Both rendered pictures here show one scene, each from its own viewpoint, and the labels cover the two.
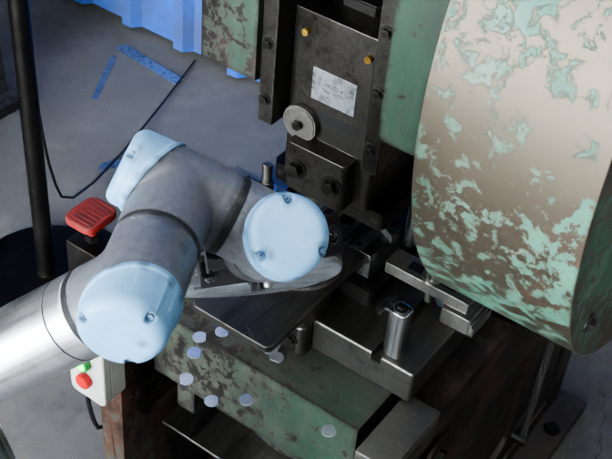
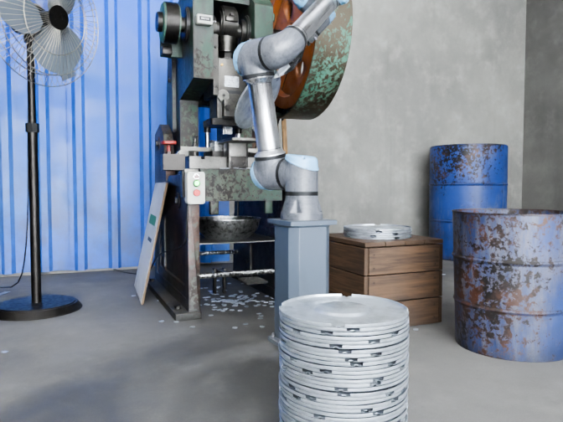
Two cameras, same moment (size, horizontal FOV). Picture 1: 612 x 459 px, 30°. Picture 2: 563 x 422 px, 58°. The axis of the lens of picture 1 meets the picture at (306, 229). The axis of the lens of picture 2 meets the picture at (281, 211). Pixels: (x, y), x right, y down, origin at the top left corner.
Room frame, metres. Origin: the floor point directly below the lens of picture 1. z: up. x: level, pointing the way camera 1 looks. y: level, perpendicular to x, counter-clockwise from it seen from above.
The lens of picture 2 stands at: (-0.30, 1.86, 0.57)
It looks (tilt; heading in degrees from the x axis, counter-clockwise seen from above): 3 degrees down; 305
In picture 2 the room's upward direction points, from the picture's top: straight up
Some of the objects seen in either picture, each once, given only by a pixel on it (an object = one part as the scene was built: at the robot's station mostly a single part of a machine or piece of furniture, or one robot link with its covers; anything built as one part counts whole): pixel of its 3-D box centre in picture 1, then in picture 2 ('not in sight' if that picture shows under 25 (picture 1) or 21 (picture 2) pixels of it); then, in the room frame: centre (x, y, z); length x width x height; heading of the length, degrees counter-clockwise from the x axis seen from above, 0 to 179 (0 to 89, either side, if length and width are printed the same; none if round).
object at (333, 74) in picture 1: (350, 94); (229, 89); (1.33, -0.04, 1.04); 0.17 x 0.15 x 0.30; 148
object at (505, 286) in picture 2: not in sight; (512, 278); (0.05, -0.09, 0.24); 0.42 x 0.42 x 0.48
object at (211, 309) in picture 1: (279, 308); (238, 153); (1.21, 0.03, 0.72); 0.25 x 0.14 x 0.14; 148
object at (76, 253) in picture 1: (103, 282); (173, 174); (1.33, 0.32, 0.62); 0.10 x 0.06 x 0.20; 58
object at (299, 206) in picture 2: not in sight; (302, 205); (0.67, 0.33, 0.50); 0.15 x 0.15 x 0.10
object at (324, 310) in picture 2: not in sight; (343, 308); (0.23, 0.84, 0.29); 0.29 x 0.29 x 0.01
